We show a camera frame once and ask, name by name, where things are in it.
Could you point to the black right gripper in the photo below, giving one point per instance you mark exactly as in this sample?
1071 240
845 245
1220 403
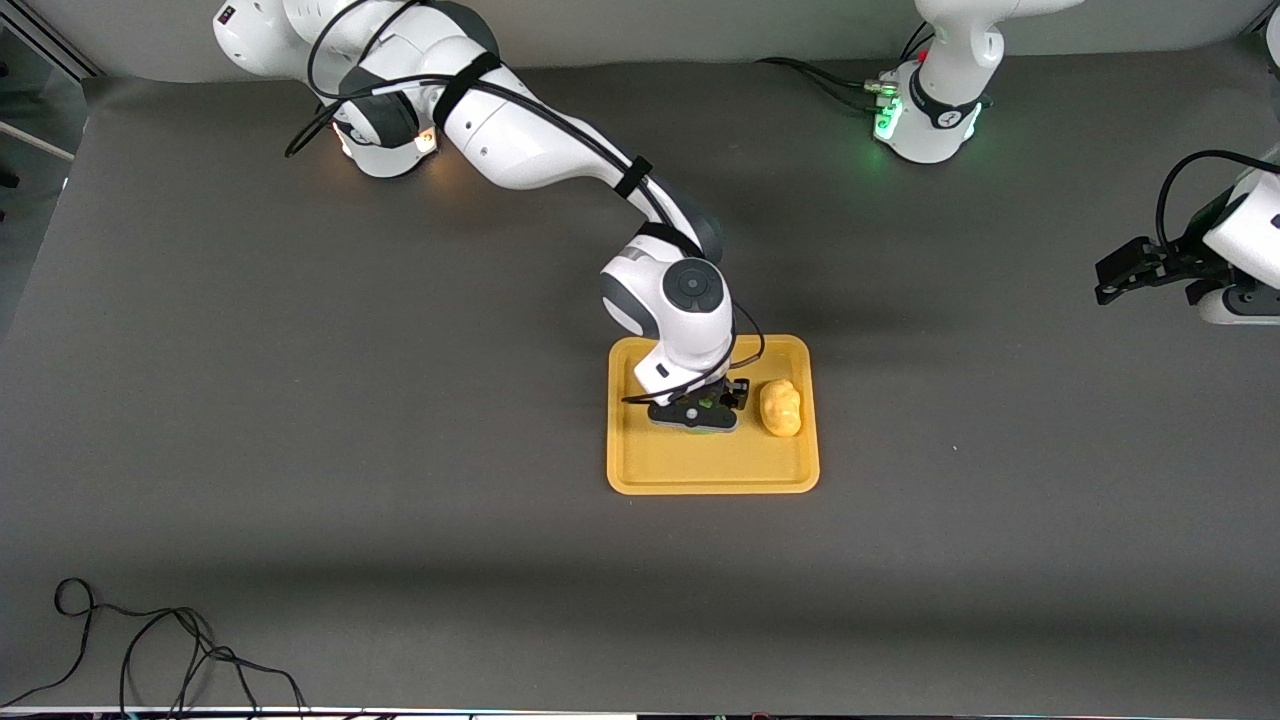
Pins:
737 393

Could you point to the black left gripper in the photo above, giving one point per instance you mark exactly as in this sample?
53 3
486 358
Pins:
1184 262

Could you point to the yellow potato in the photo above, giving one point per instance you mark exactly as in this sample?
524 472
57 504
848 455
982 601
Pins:
781 410

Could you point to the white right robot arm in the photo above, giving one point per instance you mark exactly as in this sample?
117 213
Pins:
520 140

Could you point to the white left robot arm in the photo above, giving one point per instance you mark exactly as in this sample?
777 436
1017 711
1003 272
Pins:
945 60

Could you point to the yellow plastic tray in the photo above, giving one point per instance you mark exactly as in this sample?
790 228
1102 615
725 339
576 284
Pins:
700 465

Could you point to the thin white rod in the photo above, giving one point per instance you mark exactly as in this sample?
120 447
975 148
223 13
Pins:
35 142

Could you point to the grey metal frame bar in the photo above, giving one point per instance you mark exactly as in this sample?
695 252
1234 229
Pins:
55 45

